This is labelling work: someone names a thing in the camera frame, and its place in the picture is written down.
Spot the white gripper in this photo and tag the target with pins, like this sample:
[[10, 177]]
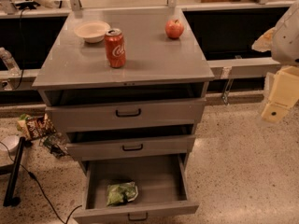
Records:
[[286, 41]]

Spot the green jalapeno chip bag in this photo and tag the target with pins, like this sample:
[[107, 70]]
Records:
[[121, 193]]

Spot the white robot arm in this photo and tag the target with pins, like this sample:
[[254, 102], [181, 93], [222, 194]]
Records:
[[283, 42]]

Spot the bottom grey drawer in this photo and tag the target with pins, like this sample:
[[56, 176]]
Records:
[[161, 184]]

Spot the grey drawer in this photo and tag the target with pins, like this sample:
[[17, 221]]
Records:
[[161, 184], [85, 118], [128, 148]]

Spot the grey drawer cabinet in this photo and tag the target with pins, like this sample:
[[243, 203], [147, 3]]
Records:
[[157, 68]]

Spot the middle grey drawer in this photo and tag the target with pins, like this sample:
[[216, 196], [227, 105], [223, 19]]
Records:
[[128, 148]]

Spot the top grey drawer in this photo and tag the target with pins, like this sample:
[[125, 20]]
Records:
[[85, 118]]

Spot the dark chip bag on floor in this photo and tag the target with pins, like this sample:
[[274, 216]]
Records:
[[55, 144]]

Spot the brown chip bag on floor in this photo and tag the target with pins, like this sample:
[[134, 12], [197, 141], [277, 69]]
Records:
[[35, 127]]

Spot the red apple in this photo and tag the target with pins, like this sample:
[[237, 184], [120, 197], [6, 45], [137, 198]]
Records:
[[174, 29]]

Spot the red cola can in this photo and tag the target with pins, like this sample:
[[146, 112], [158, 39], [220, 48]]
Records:
[[115, 48]]

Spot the white bowl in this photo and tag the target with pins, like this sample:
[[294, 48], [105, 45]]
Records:
[[92, 31]]

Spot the white round base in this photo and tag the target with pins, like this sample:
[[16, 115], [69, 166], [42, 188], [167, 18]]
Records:
[[10, 143]]

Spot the clear plastic water bottle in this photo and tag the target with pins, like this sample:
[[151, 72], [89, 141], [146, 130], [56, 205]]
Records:
[[10, 63]]

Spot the black stand leg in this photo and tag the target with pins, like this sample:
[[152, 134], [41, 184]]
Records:
[[10, 199]]

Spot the metal bracket under rail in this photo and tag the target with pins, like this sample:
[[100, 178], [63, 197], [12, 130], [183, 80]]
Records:
[[226, 91]]

